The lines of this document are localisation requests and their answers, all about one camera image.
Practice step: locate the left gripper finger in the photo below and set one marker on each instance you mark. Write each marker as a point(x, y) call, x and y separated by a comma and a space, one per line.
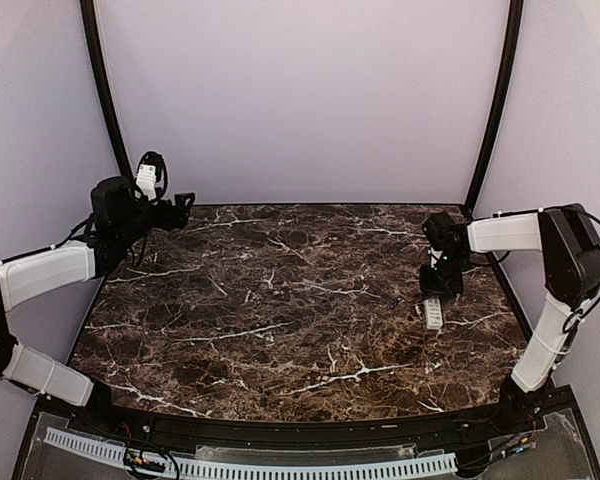
point(184, 203)
point(181, 220)

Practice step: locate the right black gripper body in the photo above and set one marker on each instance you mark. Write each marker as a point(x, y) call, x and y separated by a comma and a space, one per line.
point(446, 279)

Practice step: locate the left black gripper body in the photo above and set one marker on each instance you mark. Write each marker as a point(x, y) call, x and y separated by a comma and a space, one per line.
point(165, 221)

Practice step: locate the white remote control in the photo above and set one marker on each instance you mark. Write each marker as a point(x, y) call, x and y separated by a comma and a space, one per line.
point(433, 314)

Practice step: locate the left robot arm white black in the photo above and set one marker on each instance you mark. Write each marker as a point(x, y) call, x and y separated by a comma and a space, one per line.
point(123, 212)

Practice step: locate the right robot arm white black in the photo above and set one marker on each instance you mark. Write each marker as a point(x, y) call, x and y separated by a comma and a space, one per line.
point(567, 238)

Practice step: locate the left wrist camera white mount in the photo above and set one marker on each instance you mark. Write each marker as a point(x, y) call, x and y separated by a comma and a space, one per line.
point(152, 176)

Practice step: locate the black front rail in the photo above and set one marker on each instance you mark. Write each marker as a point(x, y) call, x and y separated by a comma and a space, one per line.
point(188, 433)

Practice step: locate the left black frame post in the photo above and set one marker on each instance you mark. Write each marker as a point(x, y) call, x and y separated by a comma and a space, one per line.
point(103, 88)

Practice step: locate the black frame post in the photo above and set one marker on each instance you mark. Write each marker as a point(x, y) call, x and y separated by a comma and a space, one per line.
point(103, 88)
point(496, 111)

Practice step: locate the right black frame post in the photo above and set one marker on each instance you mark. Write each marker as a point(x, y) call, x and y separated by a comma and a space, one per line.
point(496, 111)

